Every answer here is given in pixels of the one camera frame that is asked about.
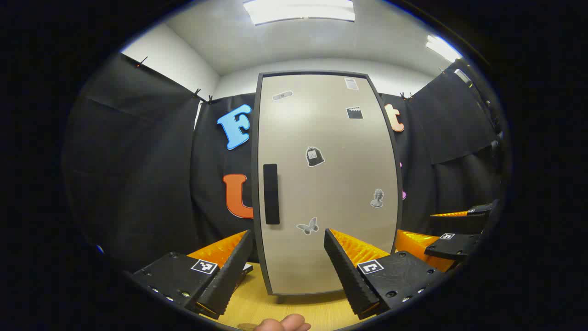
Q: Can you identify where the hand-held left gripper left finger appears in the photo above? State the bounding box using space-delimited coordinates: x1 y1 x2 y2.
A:
131 229 254 320

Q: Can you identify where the black backdrop cloth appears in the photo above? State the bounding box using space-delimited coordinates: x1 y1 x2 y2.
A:
62 53 506 272

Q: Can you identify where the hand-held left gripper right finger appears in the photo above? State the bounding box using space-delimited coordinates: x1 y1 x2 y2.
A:
324 228 445 320

